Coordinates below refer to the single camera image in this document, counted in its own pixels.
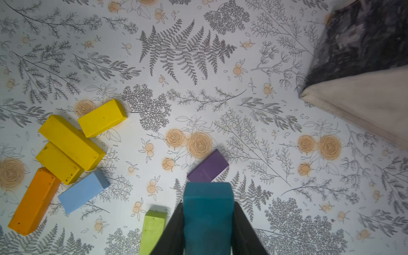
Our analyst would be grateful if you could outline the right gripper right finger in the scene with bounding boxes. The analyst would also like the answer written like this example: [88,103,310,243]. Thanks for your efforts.
[232,202,268,255]

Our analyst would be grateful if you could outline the small yellow block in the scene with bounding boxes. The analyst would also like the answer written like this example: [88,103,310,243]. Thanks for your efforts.
[78,99,127,138]

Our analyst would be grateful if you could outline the canvas tote bag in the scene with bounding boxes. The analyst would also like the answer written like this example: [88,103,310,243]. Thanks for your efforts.
[300,1,408,149]

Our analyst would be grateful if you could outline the orange block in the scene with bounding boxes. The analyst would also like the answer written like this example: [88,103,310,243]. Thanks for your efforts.
[8,167,61,236]

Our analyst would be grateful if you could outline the teal block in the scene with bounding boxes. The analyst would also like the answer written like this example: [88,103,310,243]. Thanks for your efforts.
[183,182,234,255]

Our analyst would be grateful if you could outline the light blue block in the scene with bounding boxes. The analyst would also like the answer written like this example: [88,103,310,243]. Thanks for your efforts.
[58,170,110,214]

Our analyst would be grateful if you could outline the purple block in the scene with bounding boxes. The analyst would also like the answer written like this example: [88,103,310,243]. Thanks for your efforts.
[187,149,229,182]

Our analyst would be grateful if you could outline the lime green long block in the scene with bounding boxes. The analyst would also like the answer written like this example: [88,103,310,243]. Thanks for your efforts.
[139,210,167,255]

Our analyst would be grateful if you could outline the lower yellow block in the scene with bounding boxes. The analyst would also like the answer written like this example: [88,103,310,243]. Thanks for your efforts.
[36,142,85,185]

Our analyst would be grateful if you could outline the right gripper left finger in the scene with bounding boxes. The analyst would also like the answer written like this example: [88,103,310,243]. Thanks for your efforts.
[150,203,185,255]

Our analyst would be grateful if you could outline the long yellow block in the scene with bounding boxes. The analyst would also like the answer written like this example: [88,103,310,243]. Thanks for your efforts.
[39,115,105,171]

